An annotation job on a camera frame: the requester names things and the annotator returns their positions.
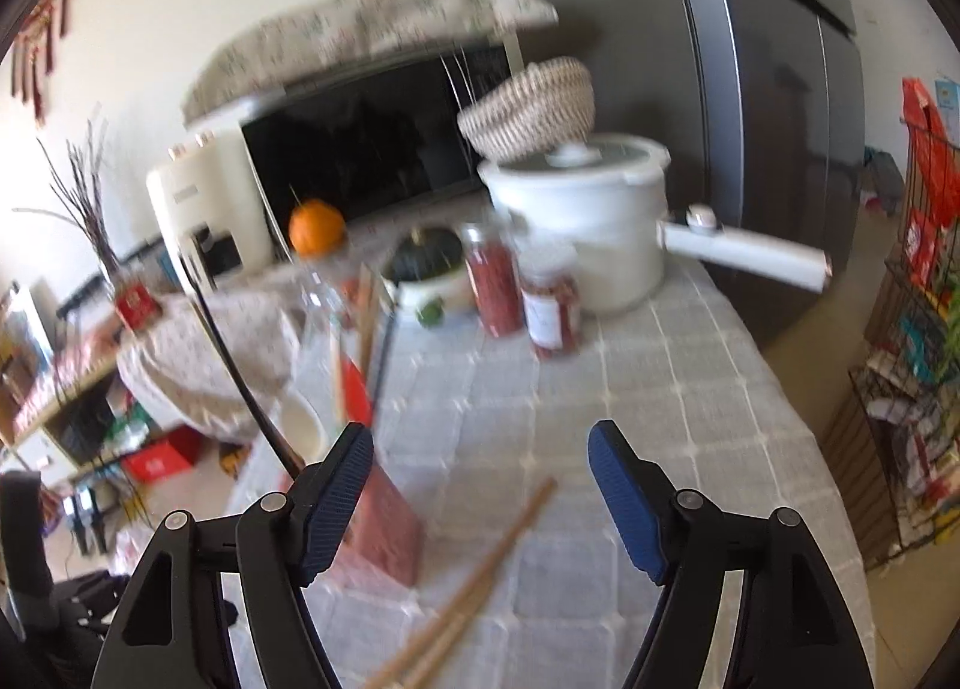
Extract pink brick-pattern utensil holder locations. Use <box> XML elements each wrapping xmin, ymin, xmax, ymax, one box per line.
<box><xmin>281</xmin><ymin>460</ymin><xmax>427</xmax><ymax>589</ymax></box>

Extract tall jar of red berries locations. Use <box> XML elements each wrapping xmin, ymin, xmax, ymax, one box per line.
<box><xmin>459</xmin><ymin>222</ymin><xmax>527</xmax><ymax>340</ymax></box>

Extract red utensil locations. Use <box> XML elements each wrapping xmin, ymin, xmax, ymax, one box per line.
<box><xmin>341</xmin><ymin>351</ymin><xmax>374</xmax><ymax>429</ymax></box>

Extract wooden shelf unit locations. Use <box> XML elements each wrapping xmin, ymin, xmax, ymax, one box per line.
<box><xmin>0</xmin><ymin>276</ymin><xmax>151</xmax><ymax>466</ymax></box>

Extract red label glass jar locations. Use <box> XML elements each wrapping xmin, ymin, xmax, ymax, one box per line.
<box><xmin>112</xmin><ymin>276</ymin><xmax>163</xmax><ymax>332</ymax></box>

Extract red wall ornament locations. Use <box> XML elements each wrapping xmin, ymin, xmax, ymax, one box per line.
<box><xmin>9</xmin><ymin>0</ymin><xmax>77</xmax><ymax>128</ymax></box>

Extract grey refrigerator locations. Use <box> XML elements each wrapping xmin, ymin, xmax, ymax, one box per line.
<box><xmin>480</xmin><ymin>0</ymin><xmax>868</xmax><ymax>352</ymax></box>

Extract short jar of dried fruit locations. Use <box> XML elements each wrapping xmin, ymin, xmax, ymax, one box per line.
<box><xmin>517</xmin><ymin>246</ymin><xmax>583</xmax><ymax>362</ymax></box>

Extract orange fruit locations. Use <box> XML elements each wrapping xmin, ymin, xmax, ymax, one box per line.
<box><xmin>289</xmin><ymin>200</ymin><xmax>348</xmax><ymax>257</ymax></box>

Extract white electric pot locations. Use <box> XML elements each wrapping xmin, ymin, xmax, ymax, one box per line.
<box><xmin>478</xmin><ymin>134</ymin><xmax>834</xmax><ymax>316</ymax></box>

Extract wooden chopstick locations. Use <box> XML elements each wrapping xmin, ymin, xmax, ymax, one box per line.
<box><xmin>328</xmin><ymin>327</ymin><xmax>347</xmax><ymax>424</ymax></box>
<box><xmin>401</xmin><ymin>584</ymin><xmax>482</xmax><ymax>689</ymax></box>
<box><xmin>366</xmin><ymin>477</ymin><xmax>558</xmax><ymax>689</ymax></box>

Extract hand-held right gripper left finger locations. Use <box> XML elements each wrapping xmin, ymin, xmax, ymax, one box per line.
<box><xmin>94</xmin><ymin>423</ymin><xmax>374</xmax><ymax>689</ymax></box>

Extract black microwave oven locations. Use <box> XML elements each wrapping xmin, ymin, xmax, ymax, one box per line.
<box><xmin>238</xmin><ymin>44</ymin><xmax>523</xmax><ymax>232</ymax></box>

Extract dark green squash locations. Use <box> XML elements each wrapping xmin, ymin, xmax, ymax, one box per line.
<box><xmin>384</xmin><ymin>227</ymin><xmax>465</xmax><ymax>283</ymax></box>

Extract dark object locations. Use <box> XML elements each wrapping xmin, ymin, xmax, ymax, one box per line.
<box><xmin>0</xmin><ymin>470</ymin><xmax>50</xmax><ymax>642</ymax></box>

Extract woven lidded basket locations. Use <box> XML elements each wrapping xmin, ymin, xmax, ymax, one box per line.
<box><xmin>457</xmin><ymin>57</ymin><xmax>596</xmax><ymax>162</ymax></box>

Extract red box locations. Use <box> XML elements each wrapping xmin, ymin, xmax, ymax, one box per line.
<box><xmin>120</xmin><ymin>426</ymin><xmax>204</xmax><ymax>484</ymax></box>

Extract clear glass jar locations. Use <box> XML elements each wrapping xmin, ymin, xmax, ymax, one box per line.
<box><xmin>300</xmin><ymin>250</ymin><xmax>362</xmax><ymax>339</ymax></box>

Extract white spoon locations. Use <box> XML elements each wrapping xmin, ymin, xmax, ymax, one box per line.
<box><xmin>276</xmin><ymin>389</ymin><xmax>330</xmax><ymax>462</ymax></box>

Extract white bowl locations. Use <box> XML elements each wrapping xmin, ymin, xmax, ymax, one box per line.
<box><xmin>382</xmin><ymin>269</ymin><xmax>476</xmax><ymax>319</ymax></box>

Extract floral cloth cover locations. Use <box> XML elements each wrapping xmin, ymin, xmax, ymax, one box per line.
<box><xmin>182</xmin><ymin>0</ymin><xmax>560</xmax><ymax>127</ymax></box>

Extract white air fryer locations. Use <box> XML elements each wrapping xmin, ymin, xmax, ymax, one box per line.
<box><xmin>146</xmin><ymin>130</ymin><xmax>275</xmax><ymax>292</ymax></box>

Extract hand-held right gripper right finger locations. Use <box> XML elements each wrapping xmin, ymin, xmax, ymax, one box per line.
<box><xmin>588</xmin><ymin>420</ymin><xmax>875</xmax><ymax>689</ymax></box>

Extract black wire rack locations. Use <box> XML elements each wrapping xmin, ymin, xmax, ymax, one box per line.
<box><xmin>817</xmin><ymin>77</ymin><xmax>960</xmax><ymax>571</ymax></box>

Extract black chopstick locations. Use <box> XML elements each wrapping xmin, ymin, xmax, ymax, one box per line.
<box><xmin>180</xmin><ymin>239</ymin><xmax>307</xmax><ymax>481</ymax></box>

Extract dried branches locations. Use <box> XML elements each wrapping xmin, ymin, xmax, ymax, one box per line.
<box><xmin>15</xmin><ymin>119</ymin><xmax>122</xmax><ymax>285</ymax></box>

